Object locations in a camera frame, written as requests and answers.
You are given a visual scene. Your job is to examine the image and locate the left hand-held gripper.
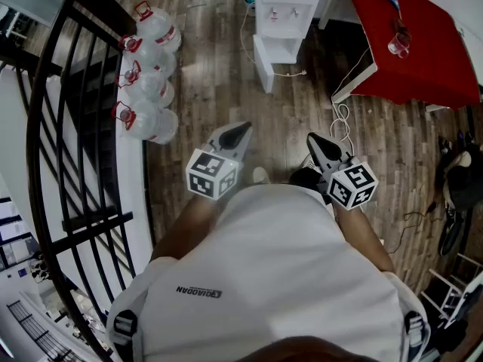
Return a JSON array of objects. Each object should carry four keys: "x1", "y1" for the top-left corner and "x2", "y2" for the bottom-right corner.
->
[{"x1": 185, "y1": 121, "x2": 254, "y2": 202}]

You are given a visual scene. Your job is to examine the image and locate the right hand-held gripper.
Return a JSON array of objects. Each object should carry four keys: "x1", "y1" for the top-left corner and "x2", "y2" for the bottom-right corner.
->
[{"x1": 306, "y1": 133, "x2": 380, "y2": 212}]

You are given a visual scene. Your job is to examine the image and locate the person's left forearm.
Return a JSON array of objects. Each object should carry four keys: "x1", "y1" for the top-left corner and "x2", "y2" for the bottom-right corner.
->
[{"x1": 150, "y1": 192, "x2": 224, "y2": 262}]

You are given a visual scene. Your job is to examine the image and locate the person's right forearm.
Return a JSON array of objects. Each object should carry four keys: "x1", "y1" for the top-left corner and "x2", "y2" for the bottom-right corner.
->
[{"x1": 333, "y1": 201, "x2": 396, "y2": 275}]

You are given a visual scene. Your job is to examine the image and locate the clear water jug red cap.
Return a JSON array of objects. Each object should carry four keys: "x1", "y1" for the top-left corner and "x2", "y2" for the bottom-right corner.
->
[
  {"x1": 110, "y1": 100, "x2": 180, "y2": 146},
  {"x1": 134, "y1": 0, "x2": 183, "y2": 54},
  {"x1": 118, "y1": 34, "x2": 178, "y2": 79},
  {"x1": 114, "y1": 60, "x2": 176, "y2": 109}
]

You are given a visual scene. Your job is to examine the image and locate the person's black trousers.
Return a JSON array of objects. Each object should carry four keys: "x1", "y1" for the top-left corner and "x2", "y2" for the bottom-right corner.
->
[{"x1": 288, "y1": 166, "x2": 322, "y2": 189}]

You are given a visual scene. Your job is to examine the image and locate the person's left white shoe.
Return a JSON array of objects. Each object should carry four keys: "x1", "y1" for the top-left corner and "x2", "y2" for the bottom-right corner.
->
[{"x1": 251, "y1": 166, "x2": 271, "y2": 186}]

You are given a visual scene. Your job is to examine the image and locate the white table with red edge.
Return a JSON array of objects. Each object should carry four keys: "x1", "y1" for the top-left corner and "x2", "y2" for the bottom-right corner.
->
[{"x1": 317, "y1": 0, "x2": 379, "y2": 106}]

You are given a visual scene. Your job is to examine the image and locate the clear plastic cup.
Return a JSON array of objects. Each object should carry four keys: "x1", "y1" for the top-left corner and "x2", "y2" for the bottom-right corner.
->
[{"x1": 386, "y1": 32, "x2": 411, "y2": 60}]

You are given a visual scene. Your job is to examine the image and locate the person's white t-shirt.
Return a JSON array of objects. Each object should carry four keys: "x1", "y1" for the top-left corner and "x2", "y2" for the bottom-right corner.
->
[{"x1": 105, "y1": 183, "x2": 432, "y2": 362}]

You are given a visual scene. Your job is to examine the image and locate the black backpack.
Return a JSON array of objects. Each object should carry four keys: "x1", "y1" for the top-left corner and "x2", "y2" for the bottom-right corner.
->
[{"x1": 433, "y1": 131, "x2": 483, "y2": 258}]

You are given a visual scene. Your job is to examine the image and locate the thin stick with brown tuft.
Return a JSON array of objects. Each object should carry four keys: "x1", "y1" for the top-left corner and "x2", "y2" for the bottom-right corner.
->
[{"x1": 391, "y1": 0, "x2": 413, "y2": 44}]

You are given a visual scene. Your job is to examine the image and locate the white metal rack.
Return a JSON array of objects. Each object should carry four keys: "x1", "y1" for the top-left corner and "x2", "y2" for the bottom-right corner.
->
[{"x1": 420, "y1": 252, "x2": 483, "y2": 324}]

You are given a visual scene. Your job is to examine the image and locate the black metal railing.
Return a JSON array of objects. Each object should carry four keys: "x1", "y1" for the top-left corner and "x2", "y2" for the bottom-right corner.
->
[{"x1": 0, "y1": 0, "x2": 156, "y2": 362}]

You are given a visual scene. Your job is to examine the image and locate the white extension cable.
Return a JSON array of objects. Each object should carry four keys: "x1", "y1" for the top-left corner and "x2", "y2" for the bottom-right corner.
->
[{"x1": 329, "y1": 47, "x2": 373, "y2": 155}]

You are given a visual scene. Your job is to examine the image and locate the white power cable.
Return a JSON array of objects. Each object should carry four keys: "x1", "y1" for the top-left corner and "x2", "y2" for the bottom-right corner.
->
[{"x1": 239, "y1": 7, "x2": 308, "y2": 78}]

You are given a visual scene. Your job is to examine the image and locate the dark wooden railing post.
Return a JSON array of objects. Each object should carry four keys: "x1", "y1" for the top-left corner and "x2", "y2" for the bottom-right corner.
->
[{"x1": 45, "y1": 0, "x2": 137, "y2": 49}]

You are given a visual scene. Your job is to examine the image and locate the grey harness strap buckle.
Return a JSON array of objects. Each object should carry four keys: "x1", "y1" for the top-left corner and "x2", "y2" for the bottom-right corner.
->
[
  {"x1": 403, "y1": 311, "x2": 426, "y2": 349},
  {"x1": 112, "y1": 308, "x2": 139, "y2": 347}
]

